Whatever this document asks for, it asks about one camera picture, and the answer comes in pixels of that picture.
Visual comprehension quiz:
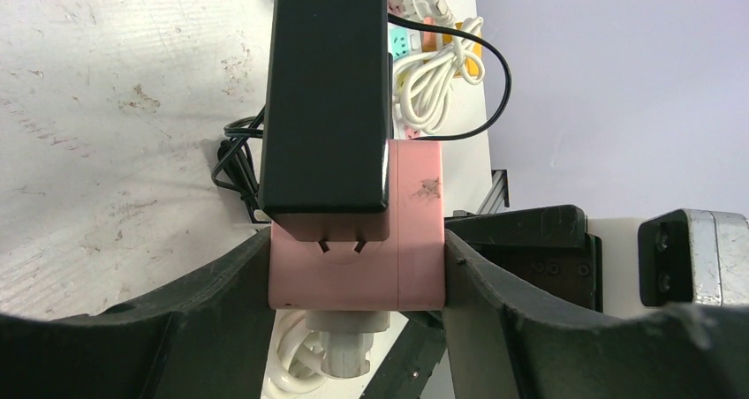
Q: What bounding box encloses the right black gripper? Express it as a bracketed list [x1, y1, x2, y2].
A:
[360, 205, 603, 399]

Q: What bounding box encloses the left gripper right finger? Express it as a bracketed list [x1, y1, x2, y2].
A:
[442, 232, 748, 398]

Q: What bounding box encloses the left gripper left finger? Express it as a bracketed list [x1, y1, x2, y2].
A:
[1, 230, 276, 398]

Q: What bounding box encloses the pink cube socket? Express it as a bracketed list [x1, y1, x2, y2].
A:
[269, 140, 445, 311]

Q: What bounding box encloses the black adapter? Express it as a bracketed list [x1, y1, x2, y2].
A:
[210, 0, 514, 243]

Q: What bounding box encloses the white multi-socket power strip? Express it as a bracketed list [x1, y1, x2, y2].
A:
[386, 0, 423, 139]

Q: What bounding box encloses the yellow cube plug adapter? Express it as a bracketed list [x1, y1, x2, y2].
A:
[437, 21, 485, 82]

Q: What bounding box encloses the aluminium frame rail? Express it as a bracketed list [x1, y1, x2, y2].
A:
[477, 169, 510, 215]

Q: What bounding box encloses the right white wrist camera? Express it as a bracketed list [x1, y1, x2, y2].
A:
[587, 208, 748, 318]

